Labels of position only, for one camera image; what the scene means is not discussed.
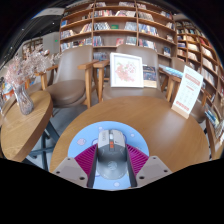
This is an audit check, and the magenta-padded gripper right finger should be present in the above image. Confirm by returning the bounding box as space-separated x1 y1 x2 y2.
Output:
125 143 173 190

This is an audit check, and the dark blue book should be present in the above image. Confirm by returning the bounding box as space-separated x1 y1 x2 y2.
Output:
142 65 158 89

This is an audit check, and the round wooden side table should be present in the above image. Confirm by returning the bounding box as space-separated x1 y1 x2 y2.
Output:
204 116 224 161
0 90 69 169

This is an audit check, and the white hanging ceiling panel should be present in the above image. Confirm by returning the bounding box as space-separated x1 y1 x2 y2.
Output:
33 7 66 20

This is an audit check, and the wide wooden bookshelf with books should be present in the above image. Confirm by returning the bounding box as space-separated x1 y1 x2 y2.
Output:
59 0 178 63

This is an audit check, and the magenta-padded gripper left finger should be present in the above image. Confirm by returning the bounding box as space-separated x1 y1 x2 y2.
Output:
52 143 100 190

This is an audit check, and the white sign on wooden stand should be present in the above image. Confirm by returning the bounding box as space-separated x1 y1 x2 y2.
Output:
170 65 205 120

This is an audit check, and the glass vase with pink flowers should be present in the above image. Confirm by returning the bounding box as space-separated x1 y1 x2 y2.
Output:
4 49 63 116

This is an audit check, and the stack of books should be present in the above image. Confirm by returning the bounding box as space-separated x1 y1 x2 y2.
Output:
203 105 222 136

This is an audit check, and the grey computer mouse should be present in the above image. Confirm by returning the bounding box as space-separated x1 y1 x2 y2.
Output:
95 129 129 181

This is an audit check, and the white framed pink flower picture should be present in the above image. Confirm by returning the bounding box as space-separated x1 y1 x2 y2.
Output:
109 52 145 89

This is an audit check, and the curved wooden bookshelf with books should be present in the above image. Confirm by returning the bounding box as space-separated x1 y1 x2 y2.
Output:
174 19 224 111

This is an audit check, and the round light blue mouse pad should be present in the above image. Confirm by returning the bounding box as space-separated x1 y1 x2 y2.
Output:
67 120 150 192

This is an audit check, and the distant wooden shelf unit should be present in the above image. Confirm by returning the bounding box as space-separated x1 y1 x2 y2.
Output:
21 37 44 59

